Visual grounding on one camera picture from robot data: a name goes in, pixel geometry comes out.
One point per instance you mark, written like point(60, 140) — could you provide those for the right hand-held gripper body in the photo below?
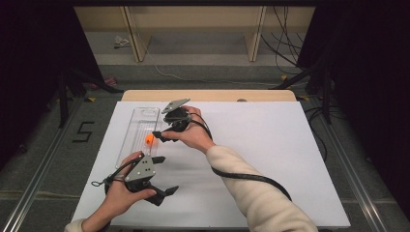
point(177, 119)

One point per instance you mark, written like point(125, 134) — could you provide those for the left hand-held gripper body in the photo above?
point(141, 169)

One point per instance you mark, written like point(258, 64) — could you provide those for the orange ball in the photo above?
point(149, 139)

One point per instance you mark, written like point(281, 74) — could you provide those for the clear acrylic tray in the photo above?
point(138, 129)

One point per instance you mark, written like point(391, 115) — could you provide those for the person's right hand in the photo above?
point(193, 137)

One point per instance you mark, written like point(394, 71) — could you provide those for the person's left hand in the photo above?
point(117, 196)

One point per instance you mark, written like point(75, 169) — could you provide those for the wooden table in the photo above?
point(209, 95)

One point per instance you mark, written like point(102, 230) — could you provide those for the pink cloth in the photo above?
point(108, 82)

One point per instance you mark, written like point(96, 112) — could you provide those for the white board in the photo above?
point(257, 145)

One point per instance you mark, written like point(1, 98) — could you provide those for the white crumpled wrapper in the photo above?
point(121, 42)

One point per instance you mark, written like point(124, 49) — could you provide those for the black tripod stand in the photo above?
point(63, 96)
point(327, 96)

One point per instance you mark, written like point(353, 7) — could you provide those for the black curtain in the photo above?
point(29, 64)
point(370, 80)

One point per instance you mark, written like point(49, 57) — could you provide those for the beige wooden frame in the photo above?
point(138, 38)

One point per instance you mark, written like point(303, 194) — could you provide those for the aluminium floor rail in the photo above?
point(351, 177)
point(42, 174)

